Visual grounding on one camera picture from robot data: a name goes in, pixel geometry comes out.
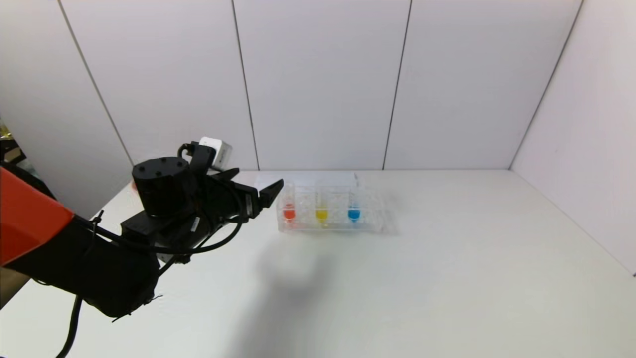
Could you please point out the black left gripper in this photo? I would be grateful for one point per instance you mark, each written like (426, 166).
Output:
(250, 201)

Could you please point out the test tube with red pigment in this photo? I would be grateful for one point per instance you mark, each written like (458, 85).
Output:
(289, 213)

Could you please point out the black and orange left arm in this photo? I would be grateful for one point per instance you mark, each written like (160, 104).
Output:
(99, 268)

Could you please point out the test tube with yellow pigment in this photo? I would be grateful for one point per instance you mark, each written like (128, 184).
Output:
(322, 214)

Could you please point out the test tube with blue pigment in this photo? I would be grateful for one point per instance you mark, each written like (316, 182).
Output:
(354, 214)

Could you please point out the clear acrylic test tube rack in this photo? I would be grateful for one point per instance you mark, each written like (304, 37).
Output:
(370, 209)

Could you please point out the white paper sheet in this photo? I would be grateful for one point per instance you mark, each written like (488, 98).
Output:
(308, 178)

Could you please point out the dark background furniture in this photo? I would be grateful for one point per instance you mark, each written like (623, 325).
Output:
(20, 169)

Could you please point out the yellow background object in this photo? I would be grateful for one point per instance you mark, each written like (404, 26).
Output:
(4, 130)

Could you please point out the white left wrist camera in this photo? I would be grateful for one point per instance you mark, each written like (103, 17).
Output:
(218, 150)

